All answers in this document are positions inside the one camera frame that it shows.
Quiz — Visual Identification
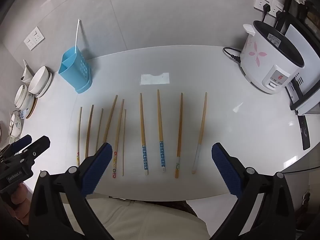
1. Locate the large white bowl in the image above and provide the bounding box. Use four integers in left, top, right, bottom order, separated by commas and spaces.
28, 66, 50, 93

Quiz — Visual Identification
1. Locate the chopstick with red patterned end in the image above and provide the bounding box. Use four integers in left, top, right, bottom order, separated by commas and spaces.
111, 99, 125, 178
76, 106, 83, 167

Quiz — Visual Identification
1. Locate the white tape patch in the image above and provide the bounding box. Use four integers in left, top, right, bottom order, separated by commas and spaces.
140, 72, 170, 85

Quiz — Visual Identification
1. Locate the blue plastic utensil holder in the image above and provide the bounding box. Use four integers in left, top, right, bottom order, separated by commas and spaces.
58, 46, 93, 94

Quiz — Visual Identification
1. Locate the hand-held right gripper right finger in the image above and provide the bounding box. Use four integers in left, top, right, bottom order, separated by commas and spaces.
210, 142, 295, 240

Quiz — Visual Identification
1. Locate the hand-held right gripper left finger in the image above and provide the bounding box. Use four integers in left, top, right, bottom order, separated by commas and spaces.
27, 142, 114, 240

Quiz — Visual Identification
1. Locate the white plastic straw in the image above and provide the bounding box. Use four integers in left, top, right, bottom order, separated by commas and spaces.
74, 19, 81, 54

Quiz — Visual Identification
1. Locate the blue patterned bowl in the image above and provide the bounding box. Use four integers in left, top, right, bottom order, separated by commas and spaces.
19, 96, 35, 117

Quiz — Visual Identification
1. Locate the bowl with green triangle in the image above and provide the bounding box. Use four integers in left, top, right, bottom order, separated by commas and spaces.
9, 112, 23, 138

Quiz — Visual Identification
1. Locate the white floral rice cooker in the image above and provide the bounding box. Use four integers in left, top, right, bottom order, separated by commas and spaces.
239, 20, 306, 95

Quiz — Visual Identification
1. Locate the person's left hand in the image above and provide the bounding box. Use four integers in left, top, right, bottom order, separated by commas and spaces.
10, 184, 32, 227

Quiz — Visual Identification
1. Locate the black plastic strip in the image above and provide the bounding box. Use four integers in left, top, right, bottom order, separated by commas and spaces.
299, 115, 311, 151

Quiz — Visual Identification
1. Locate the wooden chopstick with grey end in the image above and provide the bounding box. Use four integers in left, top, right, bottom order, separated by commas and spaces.
191, 92, 208, 174
103, 94, 118, 144

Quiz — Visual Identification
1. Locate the white bowl with dark rim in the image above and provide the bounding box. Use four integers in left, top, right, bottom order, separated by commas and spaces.
14, 84, 32, 108

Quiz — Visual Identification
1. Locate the person's beige clothing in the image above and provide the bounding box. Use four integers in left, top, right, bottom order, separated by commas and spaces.
61, 197, 211, 240

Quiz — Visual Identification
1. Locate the white ceramic jug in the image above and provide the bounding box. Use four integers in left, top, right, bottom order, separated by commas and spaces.
20, 59, 32, 83

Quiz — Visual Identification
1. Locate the plain light wooden chopstick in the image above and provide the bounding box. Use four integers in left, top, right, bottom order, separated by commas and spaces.
96, 108, 104, 153
121, 109, 127, 177

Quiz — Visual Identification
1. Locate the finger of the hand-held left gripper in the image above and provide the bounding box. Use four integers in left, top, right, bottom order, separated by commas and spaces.
15, 135, 51, 164
0, 134, 32, 155

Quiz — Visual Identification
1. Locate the white ribbed plate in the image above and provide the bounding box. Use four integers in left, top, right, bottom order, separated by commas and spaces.
35, 72, 53, 98

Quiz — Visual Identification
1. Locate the wooden chopstick with white label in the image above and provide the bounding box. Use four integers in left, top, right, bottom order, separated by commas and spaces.
174, 92, 184, 179

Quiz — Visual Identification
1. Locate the black and white appliance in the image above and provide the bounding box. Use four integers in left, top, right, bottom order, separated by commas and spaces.
275, 12, 320, 117

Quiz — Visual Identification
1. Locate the black power plug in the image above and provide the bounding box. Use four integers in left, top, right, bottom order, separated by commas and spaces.
262, 3, 272, 23
274, 9, 288, 29

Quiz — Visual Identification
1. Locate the black rice cooker cord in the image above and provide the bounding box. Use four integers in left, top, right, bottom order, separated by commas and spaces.
223, 47, 242, 63

